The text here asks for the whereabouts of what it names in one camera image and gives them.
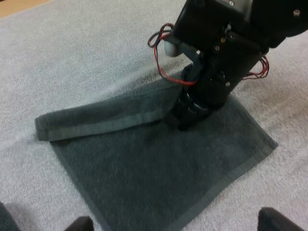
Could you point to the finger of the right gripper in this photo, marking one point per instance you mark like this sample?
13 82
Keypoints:
187 115

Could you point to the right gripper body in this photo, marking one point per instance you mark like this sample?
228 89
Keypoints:
223 60

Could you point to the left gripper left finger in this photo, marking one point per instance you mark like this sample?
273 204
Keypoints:
81 225

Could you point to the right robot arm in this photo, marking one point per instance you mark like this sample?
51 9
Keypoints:
284 19

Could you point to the grey-green towel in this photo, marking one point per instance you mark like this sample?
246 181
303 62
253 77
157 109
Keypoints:
144 168

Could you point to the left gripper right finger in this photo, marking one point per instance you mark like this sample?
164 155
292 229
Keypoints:
272 221

